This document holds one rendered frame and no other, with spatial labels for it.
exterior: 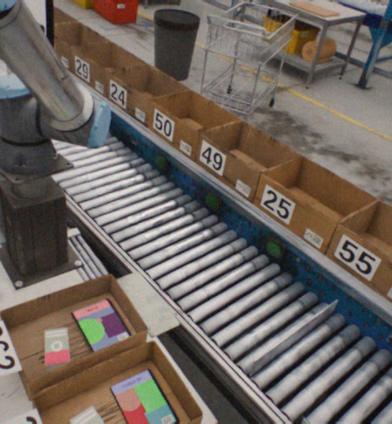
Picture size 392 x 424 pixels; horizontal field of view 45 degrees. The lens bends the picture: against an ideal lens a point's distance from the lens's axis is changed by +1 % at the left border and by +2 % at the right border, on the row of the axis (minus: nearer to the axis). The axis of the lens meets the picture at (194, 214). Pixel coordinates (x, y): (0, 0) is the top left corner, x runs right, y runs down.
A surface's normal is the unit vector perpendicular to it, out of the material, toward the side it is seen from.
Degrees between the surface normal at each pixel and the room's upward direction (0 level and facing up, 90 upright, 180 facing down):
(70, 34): 89
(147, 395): 0
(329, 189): 89
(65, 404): 1
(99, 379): 88
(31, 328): 0
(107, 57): 90
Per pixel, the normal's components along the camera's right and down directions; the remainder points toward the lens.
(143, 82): 0.64, 0.52
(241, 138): -0.74, 0.33
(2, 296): 0.13, -0.79
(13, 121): -0.20, 0.55
